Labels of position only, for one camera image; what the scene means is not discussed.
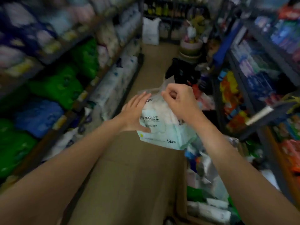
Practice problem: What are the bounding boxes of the person's right hand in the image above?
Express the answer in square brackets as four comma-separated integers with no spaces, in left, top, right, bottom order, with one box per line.
[160,83,207,129]

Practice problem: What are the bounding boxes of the person's left hand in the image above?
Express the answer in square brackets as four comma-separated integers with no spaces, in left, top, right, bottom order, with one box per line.
[112,91,153,134]

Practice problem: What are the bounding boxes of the dark metal shelf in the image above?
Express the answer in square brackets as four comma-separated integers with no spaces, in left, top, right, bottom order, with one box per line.
[0,0,145,225]

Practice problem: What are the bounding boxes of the white baby wipes packets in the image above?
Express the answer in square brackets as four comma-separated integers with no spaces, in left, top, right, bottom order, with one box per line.
[136,75,198,151]

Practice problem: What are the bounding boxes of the cardboard box of wipes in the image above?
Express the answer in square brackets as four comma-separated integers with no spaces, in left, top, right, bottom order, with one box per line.
[185,136,249,225]

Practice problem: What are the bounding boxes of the person's left forearm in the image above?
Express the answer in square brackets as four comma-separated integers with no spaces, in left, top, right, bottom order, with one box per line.
[0,117,122,225]

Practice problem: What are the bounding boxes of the person's right forearm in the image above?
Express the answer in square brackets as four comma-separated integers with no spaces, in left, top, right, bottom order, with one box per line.
[193,116,300,225]

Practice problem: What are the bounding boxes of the black plastic bag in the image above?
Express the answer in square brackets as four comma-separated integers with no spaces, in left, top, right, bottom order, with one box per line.
[165,58,202,86]

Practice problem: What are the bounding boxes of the stack of white roll packs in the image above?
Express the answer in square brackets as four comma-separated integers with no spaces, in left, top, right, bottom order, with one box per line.
[42,38,139,162]

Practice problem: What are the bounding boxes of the row of orange yellow packs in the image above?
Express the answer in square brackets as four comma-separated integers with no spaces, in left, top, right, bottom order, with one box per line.
[219,71,249,133]

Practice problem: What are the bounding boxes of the stack of pink basins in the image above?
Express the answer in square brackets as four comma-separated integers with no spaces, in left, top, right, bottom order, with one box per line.
[179,38,203,64]

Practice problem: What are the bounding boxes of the small white plastic bag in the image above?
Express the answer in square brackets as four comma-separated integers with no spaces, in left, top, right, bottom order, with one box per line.
[186,25,198,43]

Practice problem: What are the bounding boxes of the blue hanging bag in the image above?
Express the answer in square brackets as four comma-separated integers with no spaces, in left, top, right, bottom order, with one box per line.
[213,21,243,68]

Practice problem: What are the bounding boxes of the white sack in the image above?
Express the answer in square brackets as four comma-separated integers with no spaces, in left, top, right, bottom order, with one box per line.
[142,17,162,46]

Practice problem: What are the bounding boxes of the stack of green tissue packs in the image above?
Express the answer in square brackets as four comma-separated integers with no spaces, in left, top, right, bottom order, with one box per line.
[0,38,99,179]

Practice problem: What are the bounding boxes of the row of blue purple packs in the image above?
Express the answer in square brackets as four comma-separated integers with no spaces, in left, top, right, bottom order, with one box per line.
[232,4,300,106]

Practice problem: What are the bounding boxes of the blue tissue pack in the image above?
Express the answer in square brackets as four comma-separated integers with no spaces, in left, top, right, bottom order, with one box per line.
[14,98,65,139]

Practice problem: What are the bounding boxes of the stack of orange red packs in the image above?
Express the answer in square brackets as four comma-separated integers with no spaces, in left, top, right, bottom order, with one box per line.
[274,114,300,174]

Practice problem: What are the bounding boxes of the row of pale tissue packs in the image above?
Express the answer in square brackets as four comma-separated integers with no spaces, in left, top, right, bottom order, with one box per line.
[0,0,141,76]

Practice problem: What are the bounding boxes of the yellowish hanging strap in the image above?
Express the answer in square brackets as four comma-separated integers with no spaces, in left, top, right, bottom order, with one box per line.
[281,92,300,114]

